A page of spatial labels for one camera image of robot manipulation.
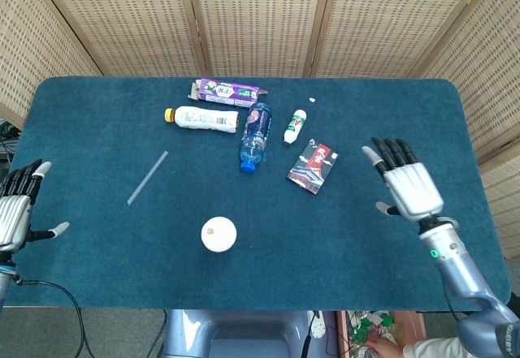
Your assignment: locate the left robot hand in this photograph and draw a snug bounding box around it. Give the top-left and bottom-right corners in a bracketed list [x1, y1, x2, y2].
[0, 158, 71, 253]

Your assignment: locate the red paper cup white lid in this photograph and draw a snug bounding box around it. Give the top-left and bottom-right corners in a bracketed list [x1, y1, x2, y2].
[201, 216, 238, 253]

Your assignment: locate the purple milk carton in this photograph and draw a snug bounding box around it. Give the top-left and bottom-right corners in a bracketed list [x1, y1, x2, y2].
[187, 78, 269, 110]

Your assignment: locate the blue carpet table mat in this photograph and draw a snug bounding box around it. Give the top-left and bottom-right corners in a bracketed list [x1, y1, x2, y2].
[3, 75, 513, 313]

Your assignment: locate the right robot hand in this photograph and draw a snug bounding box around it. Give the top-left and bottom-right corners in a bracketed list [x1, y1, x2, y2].
[361, 137, 446, 223]

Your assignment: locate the white bottle yellow cap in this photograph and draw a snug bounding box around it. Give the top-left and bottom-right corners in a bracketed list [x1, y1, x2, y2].
[163, 106, 240, 135]

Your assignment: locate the woven bamboo folding screen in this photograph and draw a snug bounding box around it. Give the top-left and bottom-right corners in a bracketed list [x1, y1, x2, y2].
[0, 0, 520, 260]

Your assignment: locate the small white bottle green label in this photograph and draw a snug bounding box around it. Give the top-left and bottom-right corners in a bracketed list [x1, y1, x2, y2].
[282, 109, 308, 147]

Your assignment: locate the translucent plastic straw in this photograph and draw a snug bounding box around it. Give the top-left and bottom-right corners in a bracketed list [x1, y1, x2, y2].
[126, 150, 169, 206]

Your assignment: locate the clear bottle blue cap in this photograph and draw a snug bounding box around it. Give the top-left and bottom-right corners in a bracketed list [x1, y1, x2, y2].
[239, 102, 273, 173]

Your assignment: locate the pink waste bin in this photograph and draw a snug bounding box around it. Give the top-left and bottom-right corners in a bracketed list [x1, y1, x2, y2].
[336, 310, 427, 358]

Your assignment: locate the blue cable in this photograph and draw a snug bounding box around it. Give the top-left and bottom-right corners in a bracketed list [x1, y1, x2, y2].
[78, 308, 89, 358]

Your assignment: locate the black cable bundle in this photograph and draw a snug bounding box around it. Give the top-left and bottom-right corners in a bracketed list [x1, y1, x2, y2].
[0, 120, 21, 180]

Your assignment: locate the red black card box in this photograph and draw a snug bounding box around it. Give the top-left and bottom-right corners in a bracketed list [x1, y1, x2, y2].
[286, 138, 340, 196]

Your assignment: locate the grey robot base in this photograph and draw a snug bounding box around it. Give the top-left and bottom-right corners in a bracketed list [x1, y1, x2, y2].
[162, 308, 316, 358]

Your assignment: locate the person forearm white sleeve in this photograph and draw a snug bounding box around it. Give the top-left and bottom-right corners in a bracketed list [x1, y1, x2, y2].
[401, 334, 468, 358]

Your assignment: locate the person hand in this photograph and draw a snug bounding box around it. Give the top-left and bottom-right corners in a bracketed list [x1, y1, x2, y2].
[363, 334, 407, 358]

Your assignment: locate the white handheld device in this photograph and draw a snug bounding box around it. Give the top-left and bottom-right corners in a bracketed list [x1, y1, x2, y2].
[310, 311, 326, 339]

